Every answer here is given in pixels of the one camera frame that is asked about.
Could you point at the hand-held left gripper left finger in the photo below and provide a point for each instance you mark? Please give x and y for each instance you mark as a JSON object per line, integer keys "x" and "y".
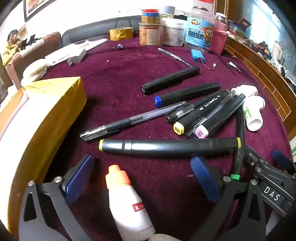
{"x": 78, "y": 178}

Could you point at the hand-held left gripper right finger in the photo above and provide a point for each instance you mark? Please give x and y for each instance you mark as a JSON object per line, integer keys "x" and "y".
{"x": 205, "y": 180}

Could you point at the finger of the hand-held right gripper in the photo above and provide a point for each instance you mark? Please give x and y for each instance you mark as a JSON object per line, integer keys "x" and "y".
{"x": 281, "y": 160}
{"x": 253, "y": 156}

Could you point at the black marker with green cap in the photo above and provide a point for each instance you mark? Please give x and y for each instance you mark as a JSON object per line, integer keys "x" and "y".
{"x": 240, "y": 129}

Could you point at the white bottle with green label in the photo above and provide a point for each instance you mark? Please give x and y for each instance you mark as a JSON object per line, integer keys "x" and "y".
{"x": 253, "y": 113}

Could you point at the black marker with pink end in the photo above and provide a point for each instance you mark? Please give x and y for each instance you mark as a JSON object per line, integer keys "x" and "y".
{"x": 219, "y": 118}

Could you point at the yellow-taped white foam box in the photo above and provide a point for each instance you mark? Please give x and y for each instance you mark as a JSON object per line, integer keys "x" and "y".
{"x": 46, "y": 120}

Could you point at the short black pen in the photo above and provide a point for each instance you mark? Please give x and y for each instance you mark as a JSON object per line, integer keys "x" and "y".
{"x": 179, "y": 113}

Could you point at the black marker with blue end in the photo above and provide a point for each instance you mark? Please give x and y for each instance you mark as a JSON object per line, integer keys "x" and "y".
{"x": 185, "y": 93}

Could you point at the black marker with yellow ends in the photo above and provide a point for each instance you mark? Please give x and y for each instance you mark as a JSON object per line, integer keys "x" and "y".
{"x": 166, "y": 146}

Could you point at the white bottle with orange cap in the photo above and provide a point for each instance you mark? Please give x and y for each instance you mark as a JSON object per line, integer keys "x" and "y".
{"x": 128, "y": 204}

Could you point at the small white bottle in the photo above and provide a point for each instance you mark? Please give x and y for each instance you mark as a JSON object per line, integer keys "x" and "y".
{"x": 246, "y": 90}

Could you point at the black marker with yellow cap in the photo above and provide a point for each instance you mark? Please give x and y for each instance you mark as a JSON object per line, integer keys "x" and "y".
{"x": 198, "y": 111}

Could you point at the wooden ledge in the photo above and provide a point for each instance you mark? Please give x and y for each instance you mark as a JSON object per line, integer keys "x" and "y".
{"x": 266, "y": 74}

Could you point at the clear gel pen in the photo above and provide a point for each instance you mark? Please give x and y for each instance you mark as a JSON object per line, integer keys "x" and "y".
{"x": 138, "y": 118}

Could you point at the metal nail clipper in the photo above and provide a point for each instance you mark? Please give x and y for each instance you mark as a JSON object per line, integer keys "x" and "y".
{"x": 234, "y": 66}

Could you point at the blue battery pack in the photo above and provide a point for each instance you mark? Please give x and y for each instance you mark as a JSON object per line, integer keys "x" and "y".
{"x": 197, "y": 55}

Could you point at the white plastic bag bundle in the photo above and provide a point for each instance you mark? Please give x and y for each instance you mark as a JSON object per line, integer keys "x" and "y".
{"x": 34, "y": 71}

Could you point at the pink glass bottle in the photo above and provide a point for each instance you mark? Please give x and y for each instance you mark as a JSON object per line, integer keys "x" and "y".
{"x": 219, "y": 37}

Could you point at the white charger adapter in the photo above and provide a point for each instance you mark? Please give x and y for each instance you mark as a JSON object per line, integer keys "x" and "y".
{"x": 69, "y": 54}

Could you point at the silver pen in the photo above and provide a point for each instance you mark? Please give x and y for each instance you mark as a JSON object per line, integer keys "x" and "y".
{"x": 173, "y": 56}

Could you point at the brown chair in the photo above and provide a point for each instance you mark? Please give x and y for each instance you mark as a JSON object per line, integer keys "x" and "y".
{"x": 27, "y": 55}

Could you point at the clear jar with blue label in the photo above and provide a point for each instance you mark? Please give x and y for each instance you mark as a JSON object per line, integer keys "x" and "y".
{"x": 200, "y": 32}

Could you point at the white paper sheet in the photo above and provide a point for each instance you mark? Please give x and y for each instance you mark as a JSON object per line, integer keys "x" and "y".
{"x": 94, "y": 43}

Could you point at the small blue white object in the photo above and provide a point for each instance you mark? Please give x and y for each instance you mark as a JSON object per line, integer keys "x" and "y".
{"x": 119, "y": 46}

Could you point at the white plastic jar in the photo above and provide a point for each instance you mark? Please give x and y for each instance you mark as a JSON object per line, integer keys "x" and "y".
{"x": 174, "y": 32}

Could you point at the black leather sofa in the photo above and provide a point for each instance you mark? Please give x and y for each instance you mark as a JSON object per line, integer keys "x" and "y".
{"x": 92, "y": 29}

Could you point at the yellow tape roll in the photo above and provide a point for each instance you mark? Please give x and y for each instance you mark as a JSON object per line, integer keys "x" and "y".
{"x": 121, "y": 34}

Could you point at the jar with orange label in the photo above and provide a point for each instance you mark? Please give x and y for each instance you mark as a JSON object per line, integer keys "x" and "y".
{"x": 150, "y": 34}

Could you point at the stack of tape rolls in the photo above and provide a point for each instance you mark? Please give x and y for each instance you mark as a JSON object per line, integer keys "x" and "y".
{"x": 150, "y": 16}

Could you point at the framed wall picture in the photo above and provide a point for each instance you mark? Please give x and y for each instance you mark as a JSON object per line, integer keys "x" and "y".
{"x": 34, "y": 7}

